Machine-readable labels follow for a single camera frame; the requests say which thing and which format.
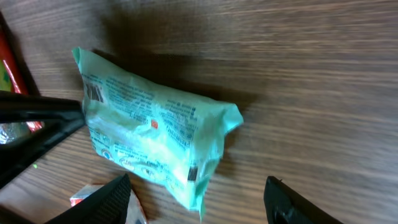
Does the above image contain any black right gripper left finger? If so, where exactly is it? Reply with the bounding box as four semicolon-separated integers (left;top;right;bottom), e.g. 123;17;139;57
46;174;131;224

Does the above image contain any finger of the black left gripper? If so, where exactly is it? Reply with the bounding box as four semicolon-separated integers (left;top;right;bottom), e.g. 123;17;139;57
1;91;85;124
1;119;85;187

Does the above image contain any teal wipes packet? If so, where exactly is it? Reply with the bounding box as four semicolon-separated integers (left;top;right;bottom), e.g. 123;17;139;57
72;47;244;215

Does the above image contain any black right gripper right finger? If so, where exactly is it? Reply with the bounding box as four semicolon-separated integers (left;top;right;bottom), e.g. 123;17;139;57
264;176;343;224

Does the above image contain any red candy bar wrapper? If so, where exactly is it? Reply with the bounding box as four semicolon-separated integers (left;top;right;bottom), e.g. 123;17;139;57
1;26;42;123

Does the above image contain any green snack packet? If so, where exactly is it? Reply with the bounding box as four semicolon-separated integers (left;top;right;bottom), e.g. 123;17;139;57
1;60;31;144

